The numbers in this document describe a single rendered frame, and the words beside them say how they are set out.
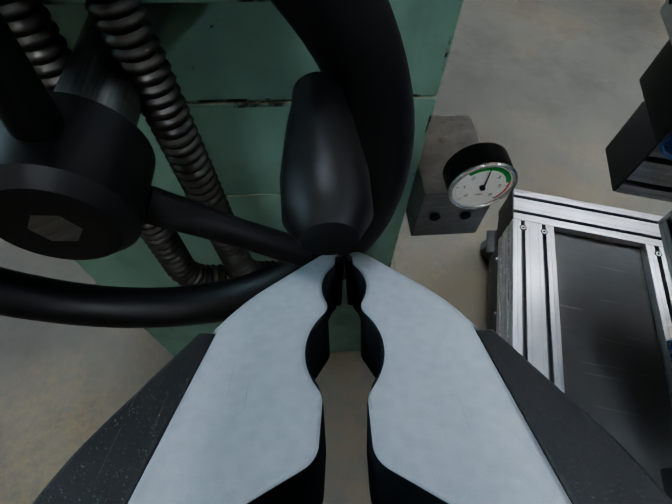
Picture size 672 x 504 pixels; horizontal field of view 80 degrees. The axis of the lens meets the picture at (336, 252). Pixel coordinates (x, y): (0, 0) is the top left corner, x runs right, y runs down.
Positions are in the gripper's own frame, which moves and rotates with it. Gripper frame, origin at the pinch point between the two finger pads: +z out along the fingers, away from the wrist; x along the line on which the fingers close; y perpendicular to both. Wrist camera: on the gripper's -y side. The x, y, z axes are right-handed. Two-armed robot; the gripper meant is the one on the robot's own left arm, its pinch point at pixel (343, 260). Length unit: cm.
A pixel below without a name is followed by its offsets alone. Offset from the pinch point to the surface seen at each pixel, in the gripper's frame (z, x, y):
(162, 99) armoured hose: 11.3, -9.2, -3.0
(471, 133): 37.2, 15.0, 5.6
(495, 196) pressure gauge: 25.9, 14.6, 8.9
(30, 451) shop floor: 40, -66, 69
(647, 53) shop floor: 174, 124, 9
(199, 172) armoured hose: 13.6, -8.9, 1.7
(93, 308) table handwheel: 10.0, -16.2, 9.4
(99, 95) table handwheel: 8.3, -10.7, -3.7
